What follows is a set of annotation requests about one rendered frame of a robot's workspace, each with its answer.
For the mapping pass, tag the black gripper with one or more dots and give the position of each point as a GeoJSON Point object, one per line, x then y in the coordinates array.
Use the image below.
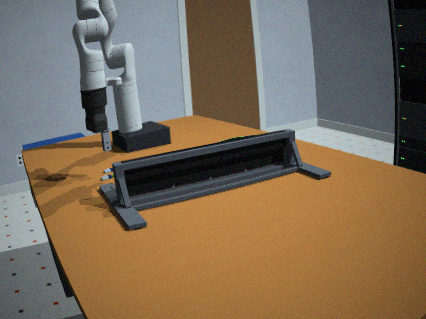
{"type": "Point", "coordinates": [94, 98]}

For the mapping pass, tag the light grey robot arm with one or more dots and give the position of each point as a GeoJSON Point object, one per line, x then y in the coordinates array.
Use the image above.
{"type": "Point", "coordinates": [97, 28]}

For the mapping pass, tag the dark grey rack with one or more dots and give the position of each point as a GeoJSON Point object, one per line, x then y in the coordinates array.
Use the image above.
{"type": "Point", "coordinates": [218, 161]}

